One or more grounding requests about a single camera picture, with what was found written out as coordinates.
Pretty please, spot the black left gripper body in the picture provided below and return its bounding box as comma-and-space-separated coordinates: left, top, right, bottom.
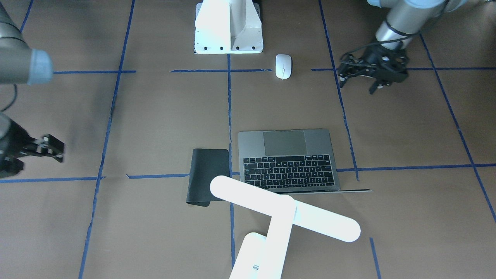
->
360, 44, 409, 83

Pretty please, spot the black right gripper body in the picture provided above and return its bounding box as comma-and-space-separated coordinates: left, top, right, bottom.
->
0, 118, 31, 178

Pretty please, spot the white computer mouse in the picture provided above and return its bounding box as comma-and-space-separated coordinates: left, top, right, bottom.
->
275, 53, 293, 80

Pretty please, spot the grey laptop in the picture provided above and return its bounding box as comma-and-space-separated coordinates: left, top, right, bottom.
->
238, 129, 373, 193

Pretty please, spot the black mouse pad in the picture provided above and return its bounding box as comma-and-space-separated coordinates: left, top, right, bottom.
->
186, 148, 230, 207

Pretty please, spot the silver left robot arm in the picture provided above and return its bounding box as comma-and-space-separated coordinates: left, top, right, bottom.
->
337, 0, 465, 94

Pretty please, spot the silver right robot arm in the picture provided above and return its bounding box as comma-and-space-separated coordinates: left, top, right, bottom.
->
0, 6, 65, 178

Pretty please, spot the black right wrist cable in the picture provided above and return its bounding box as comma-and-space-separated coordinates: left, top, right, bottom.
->
0, 83, 18, 113

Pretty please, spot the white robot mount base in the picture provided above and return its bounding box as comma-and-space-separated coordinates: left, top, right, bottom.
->
194, 0, 264, 54

